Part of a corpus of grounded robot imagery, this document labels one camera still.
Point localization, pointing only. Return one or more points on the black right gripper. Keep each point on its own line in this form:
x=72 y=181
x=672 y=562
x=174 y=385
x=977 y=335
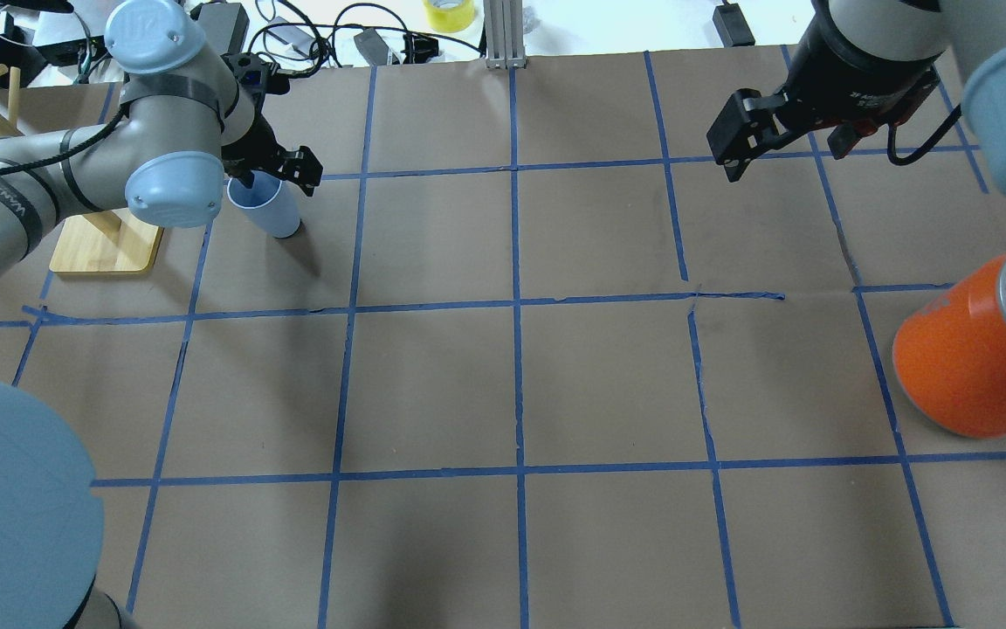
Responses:
x=861 y=65

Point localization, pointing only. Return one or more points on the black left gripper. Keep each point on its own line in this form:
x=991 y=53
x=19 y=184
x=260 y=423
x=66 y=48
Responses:
x=251 y=142

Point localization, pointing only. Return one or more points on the light blue plastic cup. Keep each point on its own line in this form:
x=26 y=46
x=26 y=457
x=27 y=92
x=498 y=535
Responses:
x=269 y=205

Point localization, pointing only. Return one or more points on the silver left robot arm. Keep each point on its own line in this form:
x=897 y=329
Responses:
x=187 y=119

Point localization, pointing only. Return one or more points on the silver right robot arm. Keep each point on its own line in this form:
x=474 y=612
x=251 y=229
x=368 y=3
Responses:
x=865 y=65

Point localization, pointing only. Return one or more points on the black power adapter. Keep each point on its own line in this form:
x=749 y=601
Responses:
x=225 y=25

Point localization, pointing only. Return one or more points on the wooden mug tree stand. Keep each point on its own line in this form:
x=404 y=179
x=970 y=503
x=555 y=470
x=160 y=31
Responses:
x=107 y=243

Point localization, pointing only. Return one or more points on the yellow tape roll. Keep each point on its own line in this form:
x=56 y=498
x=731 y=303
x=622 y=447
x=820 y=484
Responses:
x=449 y=16

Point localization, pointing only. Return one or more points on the large orange can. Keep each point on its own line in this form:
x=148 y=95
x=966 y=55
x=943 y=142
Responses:
x=950 y=356

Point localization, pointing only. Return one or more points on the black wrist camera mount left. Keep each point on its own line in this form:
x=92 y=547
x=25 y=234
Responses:
x=259 y=77

